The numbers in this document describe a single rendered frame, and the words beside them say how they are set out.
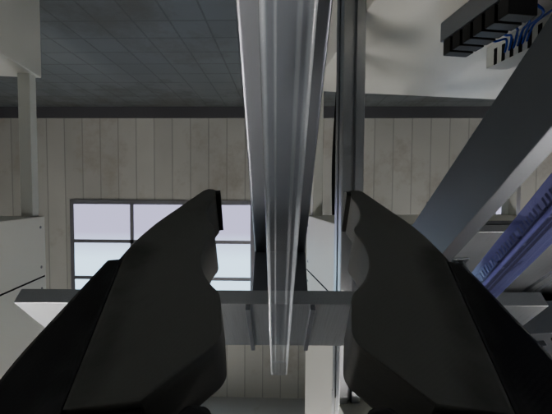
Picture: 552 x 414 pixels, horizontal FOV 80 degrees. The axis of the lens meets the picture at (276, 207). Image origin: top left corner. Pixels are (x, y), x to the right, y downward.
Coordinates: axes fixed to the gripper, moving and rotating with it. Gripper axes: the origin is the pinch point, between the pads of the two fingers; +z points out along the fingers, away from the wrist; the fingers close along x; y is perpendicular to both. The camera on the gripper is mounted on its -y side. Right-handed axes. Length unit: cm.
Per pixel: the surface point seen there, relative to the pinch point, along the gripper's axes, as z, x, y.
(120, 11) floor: 188, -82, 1
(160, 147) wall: 331, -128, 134
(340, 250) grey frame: 34.5, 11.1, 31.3
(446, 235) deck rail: 17.9, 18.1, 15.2
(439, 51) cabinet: 69, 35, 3
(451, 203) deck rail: 19.1, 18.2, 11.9
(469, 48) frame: 53, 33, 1
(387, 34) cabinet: 63, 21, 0
